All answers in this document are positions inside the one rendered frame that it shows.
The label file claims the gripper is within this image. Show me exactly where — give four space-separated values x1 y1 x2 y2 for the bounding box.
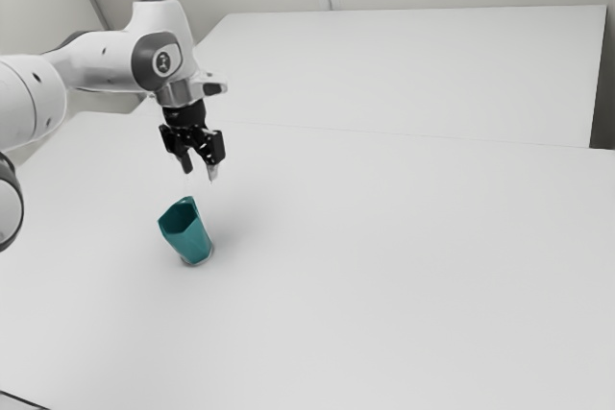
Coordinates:
159 100 226 184

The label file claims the teal faceted mug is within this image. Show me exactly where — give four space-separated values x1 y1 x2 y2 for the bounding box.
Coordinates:
157 195 213 266

